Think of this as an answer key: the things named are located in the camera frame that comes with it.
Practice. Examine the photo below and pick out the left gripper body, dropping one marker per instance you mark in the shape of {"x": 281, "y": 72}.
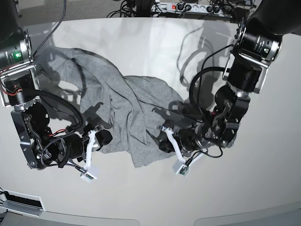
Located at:
{"x": 189, "y": 140}

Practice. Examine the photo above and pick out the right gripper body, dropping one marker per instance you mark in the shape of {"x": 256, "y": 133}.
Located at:
{"x": 74, "y": 147}

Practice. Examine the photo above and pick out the grey t-shirt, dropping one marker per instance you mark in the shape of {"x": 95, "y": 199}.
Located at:
{"x": 132, "y": 108}

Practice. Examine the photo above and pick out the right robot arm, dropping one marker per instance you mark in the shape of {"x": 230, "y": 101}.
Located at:
{"x": 41, "y": 146}

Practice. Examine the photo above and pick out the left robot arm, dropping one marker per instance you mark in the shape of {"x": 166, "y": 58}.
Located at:
{"x": 256, "y": 45}

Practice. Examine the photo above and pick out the white power strip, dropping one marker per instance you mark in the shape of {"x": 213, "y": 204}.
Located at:
{"x": 183, "y": 8}

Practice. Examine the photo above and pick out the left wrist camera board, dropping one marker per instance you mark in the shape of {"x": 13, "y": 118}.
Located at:
{"x": 181, "y": 169}

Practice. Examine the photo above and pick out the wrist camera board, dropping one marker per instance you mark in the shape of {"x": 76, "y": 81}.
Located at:
{"x": 90, "y": 174}
{"x": 181, "y": 169}

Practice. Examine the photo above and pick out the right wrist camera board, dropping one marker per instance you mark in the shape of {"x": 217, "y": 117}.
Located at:
{"x": 90, "y": 174}

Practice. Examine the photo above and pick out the table cable grommet slot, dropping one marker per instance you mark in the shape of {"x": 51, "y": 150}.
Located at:
{"x": 20, "y": 203}

